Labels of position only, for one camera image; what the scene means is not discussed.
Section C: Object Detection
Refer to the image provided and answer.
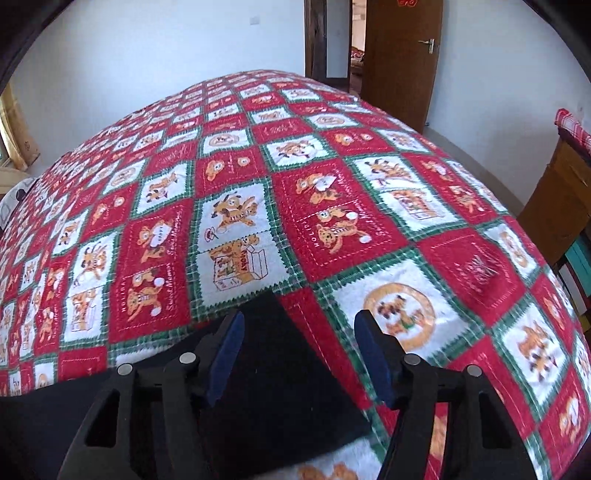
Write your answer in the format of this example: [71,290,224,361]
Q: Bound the black pants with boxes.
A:
[1,293,370,479]

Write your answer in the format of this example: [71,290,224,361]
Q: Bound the red christmas patchwork bedspread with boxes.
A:
[1,70,590,479]

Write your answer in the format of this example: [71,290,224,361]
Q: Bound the brown wooden cabinet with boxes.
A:
[517,138,590,265]

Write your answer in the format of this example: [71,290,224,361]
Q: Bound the white patterned pillow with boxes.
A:
[0,178,36,232]

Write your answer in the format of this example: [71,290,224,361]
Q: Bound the red checked cloth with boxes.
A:
[554,108,591,153]

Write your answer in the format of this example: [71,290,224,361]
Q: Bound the brown wooden door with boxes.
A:
[361,0,445,132]

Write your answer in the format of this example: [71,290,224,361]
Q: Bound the silver door handle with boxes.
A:
[419,38,435,55]

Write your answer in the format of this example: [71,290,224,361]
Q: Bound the dark wooden door frame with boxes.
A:
[304,0,367,96]

